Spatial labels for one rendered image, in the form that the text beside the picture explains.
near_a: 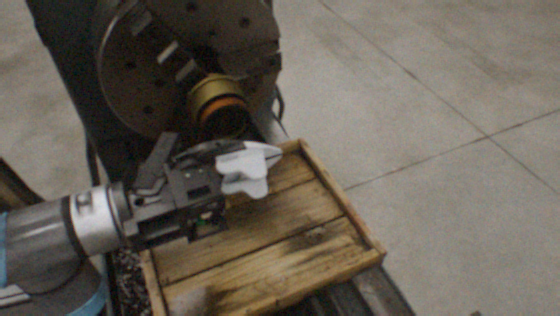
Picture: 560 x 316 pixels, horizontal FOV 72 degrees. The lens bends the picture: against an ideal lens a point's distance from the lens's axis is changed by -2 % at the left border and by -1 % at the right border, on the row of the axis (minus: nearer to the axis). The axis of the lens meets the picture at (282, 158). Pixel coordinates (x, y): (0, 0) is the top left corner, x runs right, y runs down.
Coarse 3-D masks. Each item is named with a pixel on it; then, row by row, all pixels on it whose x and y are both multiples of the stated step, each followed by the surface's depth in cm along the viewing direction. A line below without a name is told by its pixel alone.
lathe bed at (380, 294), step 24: (264, 120) 90; (144, 144) 86; (336, 288) 64; (384, 288) 61; (288, 312) 71; (312, 312) 64; (336, 312) 59; (360, 312) 61; (384, 312) 58; (408, 312) 58
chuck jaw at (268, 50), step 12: (252, 48) 66; (264, 48) 66; (276, 48) 66; (216, 60) 68; (228, 60) 64; (240, 60) 64; (252, 60) 64; (264, 60) 65; (276, 60) 66; (228, 72) 62; (240, 72) 61; (252, 72) 63; (264, 72) 67; (252, 84) 65
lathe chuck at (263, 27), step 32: (160, 0) 55; (192, 0) 57; (224, 0) 59; (256, 0) 61; (96, 32) 60; (128, 32) 56; (192, 32) 60; (224, 32) 63; (256, 32) 65; (128, 64) 60; (160, 64) 62; (128, 96) 63; (160, 96) 66; (256, 96) 74; (160, 128) 70
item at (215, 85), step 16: (208, 80) 56; (224, 80) 57; (192, 96) 57; (208, 96) 55; (224, 96) 56; (240, 96) 57; (192, 112) 58; (208, 112) 54; (224, 112) 54; (240, 112) 56; (208, 128) 55; (224, 128) 61; (240, 128) 59
